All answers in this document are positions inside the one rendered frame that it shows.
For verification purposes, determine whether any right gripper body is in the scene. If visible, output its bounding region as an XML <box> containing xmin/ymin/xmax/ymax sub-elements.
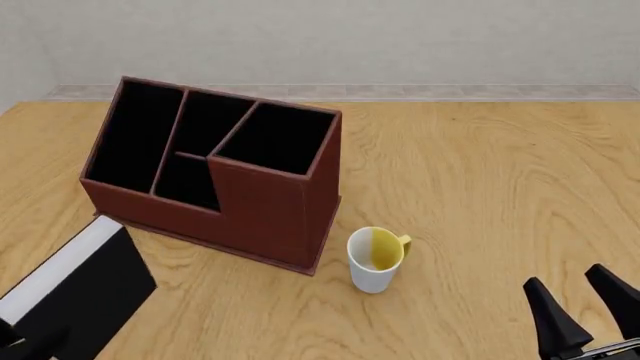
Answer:
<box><xmin>537</xmin><ymin>336</ymin><xmax>640</xmax><ymax>360</ymax></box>

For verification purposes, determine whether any red-brown desk caddy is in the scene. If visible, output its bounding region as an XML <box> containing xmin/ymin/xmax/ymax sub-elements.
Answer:
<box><xmin>79</xmin><ymin>75</ymin><xmax>344</xmax><ymax>278</ymax></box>

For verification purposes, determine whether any white and yellow mug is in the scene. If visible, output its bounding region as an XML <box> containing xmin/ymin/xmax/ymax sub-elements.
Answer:
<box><xmin>346</xmin><ymin>225</ymin><xmax>413</xmax><ymax>295</ymax></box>

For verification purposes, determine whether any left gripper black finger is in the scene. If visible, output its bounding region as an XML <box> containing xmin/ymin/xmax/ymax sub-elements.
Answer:
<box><xmin>0</xmin><ymin>316</ymin><xmax>21</xmax><ymax>350</ymax></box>

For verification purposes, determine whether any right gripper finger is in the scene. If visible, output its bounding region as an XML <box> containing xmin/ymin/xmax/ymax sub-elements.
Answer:
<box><xmin>584</xmin><ymin>263</ymin><xmax>640</xmax><ymax>340</ymax></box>
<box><xmin>522</xmin><ymin>276</ymin><xmax>595</xmax><ymax>358</ymax></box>

